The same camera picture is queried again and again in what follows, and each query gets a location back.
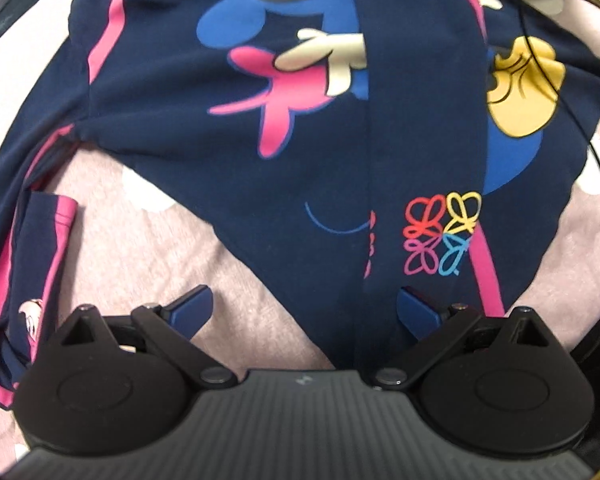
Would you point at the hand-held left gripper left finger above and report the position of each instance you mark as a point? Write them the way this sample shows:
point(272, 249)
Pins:
point(195, 310)

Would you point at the pink spotted blanket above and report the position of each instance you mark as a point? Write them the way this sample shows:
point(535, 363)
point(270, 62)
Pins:
point(155, 270)

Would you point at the navy cartoon print t-shirt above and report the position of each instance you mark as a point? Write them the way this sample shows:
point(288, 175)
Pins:
point(305, 150)

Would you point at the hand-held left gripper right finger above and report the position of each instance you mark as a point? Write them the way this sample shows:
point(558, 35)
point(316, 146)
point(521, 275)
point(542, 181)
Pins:
point(415, 315)

